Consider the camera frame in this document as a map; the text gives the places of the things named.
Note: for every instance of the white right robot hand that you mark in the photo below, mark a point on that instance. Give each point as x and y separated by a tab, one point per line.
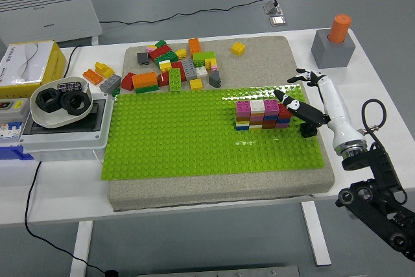
335	108

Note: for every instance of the black toy brick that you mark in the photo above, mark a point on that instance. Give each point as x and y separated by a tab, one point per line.
308	130

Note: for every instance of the magenta toy brick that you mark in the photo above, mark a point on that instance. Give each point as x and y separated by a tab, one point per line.
271	105
243	108

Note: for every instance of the yellow square toy brick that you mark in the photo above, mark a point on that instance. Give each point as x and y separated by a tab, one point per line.
238	48

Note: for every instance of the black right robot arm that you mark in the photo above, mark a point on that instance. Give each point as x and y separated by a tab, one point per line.
376	160

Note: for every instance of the blue toy brick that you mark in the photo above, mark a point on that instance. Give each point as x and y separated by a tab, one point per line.
242	127
270	117
283	121

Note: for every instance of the brown toy brick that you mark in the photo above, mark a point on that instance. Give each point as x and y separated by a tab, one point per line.
256	123
269	126
242	119

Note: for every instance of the white toy brick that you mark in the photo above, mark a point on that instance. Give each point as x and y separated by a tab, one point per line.
201	71
242	123
164	62
257	106

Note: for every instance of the dark grey sloped brick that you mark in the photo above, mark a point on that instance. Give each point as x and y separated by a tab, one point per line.
215	79

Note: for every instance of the small pink toy brick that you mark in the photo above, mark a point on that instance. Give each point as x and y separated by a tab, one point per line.
214	68
149	50

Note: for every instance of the lime green toy brick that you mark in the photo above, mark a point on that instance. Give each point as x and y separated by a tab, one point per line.
204	56

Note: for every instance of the green studded baseplate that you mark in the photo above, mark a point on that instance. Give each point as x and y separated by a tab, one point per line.
178	134

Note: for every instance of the long lime green brick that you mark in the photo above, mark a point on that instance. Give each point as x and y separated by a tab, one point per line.
175	79

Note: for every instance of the dark green toy brick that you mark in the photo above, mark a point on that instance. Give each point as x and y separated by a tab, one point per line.
167	57

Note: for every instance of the large red toy brick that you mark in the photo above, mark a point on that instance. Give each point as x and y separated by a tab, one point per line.
160	52

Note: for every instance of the small green toy brick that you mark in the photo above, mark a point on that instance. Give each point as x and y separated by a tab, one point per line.
115	91
160	43

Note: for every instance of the flat green toy brick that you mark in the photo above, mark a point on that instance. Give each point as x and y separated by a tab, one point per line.
147	89

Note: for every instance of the large orange toy brick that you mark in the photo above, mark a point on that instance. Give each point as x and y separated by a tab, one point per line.
145	79

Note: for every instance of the small yellow toy brick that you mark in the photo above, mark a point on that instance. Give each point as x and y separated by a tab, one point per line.
151	46

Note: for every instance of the dark grey toy brick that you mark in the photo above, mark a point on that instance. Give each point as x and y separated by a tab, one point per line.
143	58

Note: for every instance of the red sloped toy brick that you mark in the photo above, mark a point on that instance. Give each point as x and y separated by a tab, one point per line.
127	81

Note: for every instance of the yellow sloped toy brick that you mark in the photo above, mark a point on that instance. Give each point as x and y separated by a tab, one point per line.
104	69

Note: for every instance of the grey block holder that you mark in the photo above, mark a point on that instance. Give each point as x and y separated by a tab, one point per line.
330	54

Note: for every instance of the orange cylinder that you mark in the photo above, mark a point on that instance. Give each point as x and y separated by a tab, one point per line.
338	27

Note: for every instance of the grey-brown foam mat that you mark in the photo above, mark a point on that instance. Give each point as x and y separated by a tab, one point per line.
259	63

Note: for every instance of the metal floor plate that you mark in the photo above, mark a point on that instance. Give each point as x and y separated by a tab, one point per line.
278	20

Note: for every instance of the metal floor socket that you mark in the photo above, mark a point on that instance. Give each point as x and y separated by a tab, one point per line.
274	9

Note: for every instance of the white table leg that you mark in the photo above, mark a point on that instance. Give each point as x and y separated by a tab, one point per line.
316	235
81	248

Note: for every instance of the black terminal block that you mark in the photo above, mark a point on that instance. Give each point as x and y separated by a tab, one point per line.
68	86

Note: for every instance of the large black hex nut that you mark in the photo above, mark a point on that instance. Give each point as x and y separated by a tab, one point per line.
40	102
66	103

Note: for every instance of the grey electrical junction box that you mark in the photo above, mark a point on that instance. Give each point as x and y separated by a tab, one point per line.
65	142

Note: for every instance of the white plastic bowl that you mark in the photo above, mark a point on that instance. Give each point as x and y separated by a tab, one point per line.
55	119

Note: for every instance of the white panel heater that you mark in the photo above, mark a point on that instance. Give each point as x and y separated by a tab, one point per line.
48	11

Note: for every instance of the yellow and white tissue box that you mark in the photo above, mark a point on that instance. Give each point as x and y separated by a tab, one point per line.
29	63

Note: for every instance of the white circuit breaker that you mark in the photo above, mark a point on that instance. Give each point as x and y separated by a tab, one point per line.
9	131

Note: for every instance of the grey switch box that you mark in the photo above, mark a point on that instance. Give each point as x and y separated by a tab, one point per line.
13	111

